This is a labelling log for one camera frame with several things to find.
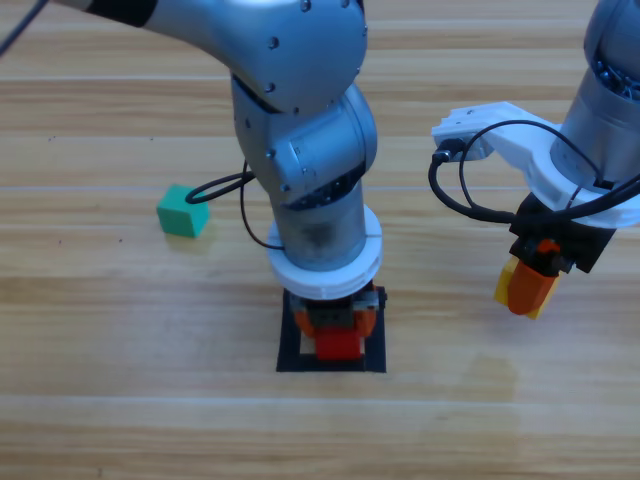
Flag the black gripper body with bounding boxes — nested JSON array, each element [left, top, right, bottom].
[[287, 284, 389, 327], [508, 193, 617, 275]]

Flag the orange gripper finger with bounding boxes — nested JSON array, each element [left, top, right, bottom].
[[349, 307, 378, 347], [293, 308, 319, 347], [507, 238, 562, 317]]

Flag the yellow wooden cube block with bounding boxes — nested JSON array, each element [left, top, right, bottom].
[[493, 256, 562, 321]]

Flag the red wooden cube block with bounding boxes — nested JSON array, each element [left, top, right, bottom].
[[314, 323, 364, 362]]

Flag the green wooden cube block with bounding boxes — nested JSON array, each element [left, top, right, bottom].
[[156, 183, 211, 238]]

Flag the black tape square outline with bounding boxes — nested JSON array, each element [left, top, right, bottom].
[[275, 287, 388, 374]]

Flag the white wrist ring mount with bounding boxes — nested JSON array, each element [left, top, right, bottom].
[[266, 203, 385, 301]]

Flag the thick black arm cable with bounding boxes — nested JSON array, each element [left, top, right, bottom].
[[184, 169, 256, 205], [427, 137, 640, 224]]

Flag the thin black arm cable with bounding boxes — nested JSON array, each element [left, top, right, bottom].
[[458, 121, 609, 214], [239, 158, 287, 251]]

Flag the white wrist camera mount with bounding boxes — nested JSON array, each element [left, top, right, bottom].
[[431, 101, 640, 232]]

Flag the dark hanging cable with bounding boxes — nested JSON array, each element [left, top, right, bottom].
[[0, 0, 51, 57]]

